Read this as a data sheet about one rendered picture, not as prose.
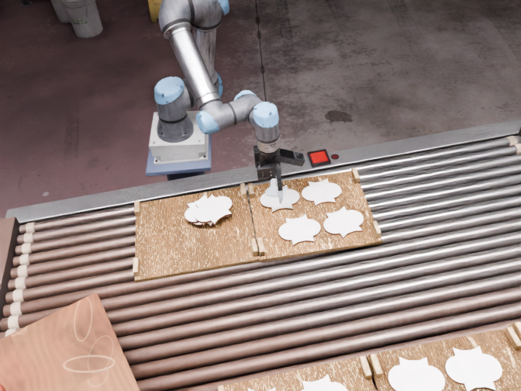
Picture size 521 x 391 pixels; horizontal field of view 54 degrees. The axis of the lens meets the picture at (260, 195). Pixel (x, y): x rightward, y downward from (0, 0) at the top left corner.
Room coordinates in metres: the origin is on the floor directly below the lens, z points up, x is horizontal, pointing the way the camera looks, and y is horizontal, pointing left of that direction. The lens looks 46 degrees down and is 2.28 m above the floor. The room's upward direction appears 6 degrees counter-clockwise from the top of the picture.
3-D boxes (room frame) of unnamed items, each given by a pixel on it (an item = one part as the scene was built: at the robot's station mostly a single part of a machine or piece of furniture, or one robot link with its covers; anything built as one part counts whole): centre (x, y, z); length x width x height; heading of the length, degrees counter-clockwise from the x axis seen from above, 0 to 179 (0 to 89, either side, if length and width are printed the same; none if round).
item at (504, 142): (1.40, -0.08, 0.90); 1.95 x 0.05 x 0.05; 96
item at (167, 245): (1.19, 0.24, 0.93); 0.41 x 0.35 x 0.02; 95
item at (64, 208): (1.47, -0.07, 0.89); 2.08 x 0.08 x 0.06; 96
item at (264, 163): (1.28, -0.04, 1.13); 0.09 x 0.08 x 0.12; 94
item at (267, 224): (1.21, -0.17, 0.93); 0.41 x 0.35 x 0.02; 94
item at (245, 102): (1.37, 0.02, 1.29); 0.11 x 0.11 x 0.08; 25
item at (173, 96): (1.71, 0.31, 1.13); 0.13 x 0.12 x 0.14; 115
